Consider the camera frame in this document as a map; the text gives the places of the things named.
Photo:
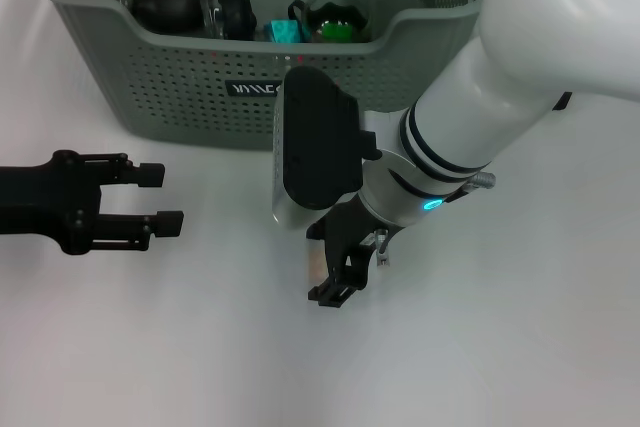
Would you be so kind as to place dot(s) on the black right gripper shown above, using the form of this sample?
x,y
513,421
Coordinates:
x,y
347,237

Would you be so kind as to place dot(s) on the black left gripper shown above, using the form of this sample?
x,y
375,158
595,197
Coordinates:
x,y
45,197

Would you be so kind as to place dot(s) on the translucent white building brick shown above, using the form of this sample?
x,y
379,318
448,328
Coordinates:
x,y
316,262

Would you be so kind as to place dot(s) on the teal square plate brick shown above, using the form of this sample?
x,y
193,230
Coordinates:
x,y
286,32

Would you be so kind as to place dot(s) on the green building brick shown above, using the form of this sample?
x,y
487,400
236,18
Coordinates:
x,y
336,31

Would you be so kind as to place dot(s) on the grey perforated storage bin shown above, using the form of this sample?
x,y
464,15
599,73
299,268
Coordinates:
x,y
200,97

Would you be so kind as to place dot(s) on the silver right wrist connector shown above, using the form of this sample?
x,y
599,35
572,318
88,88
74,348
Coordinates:
x,y
381,247

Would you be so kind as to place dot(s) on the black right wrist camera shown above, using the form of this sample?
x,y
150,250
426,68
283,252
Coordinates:
x,y
320,147

